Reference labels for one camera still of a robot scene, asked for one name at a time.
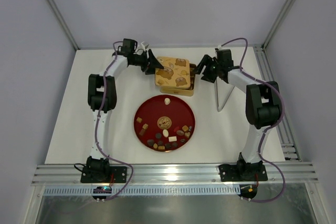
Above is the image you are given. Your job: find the dark grey egg chocolate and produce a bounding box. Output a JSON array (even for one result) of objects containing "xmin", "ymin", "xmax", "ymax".
[{"xmin": 147, "ymin": 139, "xmax": 155, "ymax": 146}]

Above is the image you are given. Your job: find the right aluminium frame post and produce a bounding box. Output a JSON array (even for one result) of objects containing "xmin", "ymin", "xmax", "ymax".
[{"xmin": 262, "ymin": 0, "xmax": 296, "ymax": 50}]

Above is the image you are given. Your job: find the round red tray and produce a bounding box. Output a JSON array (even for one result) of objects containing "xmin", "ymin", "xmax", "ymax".
[{"xmin": 133, "ymin": 95, "xmax": 196, "ymax": 152}]

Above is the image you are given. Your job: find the white rectangular chocolate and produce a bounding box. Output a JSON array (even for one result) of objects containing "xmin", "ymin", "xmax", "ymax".
[{"xmin": 169, "ymin": 136, "xmax": 177, "ymax": 142}]

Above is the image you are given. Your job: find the left aluminium frame post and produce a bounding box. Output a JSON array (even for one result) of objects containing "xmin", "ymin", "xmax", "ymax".
[{"xmin": 45, "ymin": 0, "xmax": 80, "ymax": 50}]

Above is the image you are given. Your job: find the aluminium frame post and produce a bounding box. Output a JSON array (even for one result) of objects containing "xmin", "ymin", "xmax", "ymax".
[
  {"xmin": 262, "ymin": 0, "xmax": 296, "ymax": 50},
  {"xmin": 45, "ymin": 0, "xmax": 80, "ymax": 50}
]

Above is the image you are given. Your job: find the caramel barrel chocolate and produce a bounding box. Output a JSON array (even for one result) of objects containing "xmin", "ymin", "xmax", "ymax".
[{"xmin": 158, "ymin": 145, "xmax": 165, "ymax": 151}]

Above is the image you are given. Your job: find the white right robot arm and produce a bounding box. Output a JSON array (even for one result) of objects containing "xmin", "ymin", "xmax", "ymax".
[{"xmin": 193, "ymin": 49, "xmax": 283, "ymax": 182}]

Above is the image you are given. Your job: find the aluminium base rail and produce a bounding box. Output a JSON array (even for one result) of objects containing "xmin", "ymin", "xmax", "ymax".
[{"xmin": 31, "ymin": 162, "xmax": 318, "ymax": 196}]

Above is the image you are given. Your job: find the brown oval chocolate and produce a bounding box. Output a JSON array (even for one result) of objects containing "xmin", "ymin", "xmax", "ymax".
[{"xmin": 176, "ymin": 130, "xmax": 184, "ymax": 136}]

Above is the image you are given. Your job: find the white cone chocolate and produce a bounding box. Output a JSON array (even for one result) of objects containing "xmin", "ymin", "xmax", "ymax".
[{"xmin": 164, "ymin": 98, "xmax": 170, "ymax": 105}]

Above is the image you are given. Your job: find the right side aluminium rail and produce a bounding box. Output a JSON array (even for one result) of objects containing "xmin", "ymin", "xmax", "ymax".
[{"xmin": 253, "ymin": 45, "xmax": 301, "ymax": 162}]

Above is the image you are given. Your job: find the gold chocolate tin box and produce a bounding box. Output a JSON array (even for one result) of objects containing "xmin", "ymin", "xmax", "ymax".
[{"xmin": 159, "ymin": 63, "xmax": 196, "ymax": 97}]

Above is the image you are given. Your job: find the white oval chocolate lower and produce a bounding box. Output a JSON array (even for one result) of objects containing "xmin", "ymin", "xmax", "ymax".
[{"xmin": 163, "ymin": 129, "xmax": 169, "ymax": 137}]

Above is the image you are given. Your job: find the silver tin lid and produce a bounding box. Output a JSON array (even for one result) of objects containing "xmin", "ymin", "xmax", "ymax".
[{"xmin": 155, "ymin": 57, "xmax": 191, "ymax": 89}]

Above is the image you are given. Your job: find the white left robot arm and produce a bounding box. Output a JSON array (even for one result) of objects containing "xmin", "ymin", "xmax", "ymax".
[{"xmin": 81, "ymin": 38, "xmax": 163, "ymax": 184}]

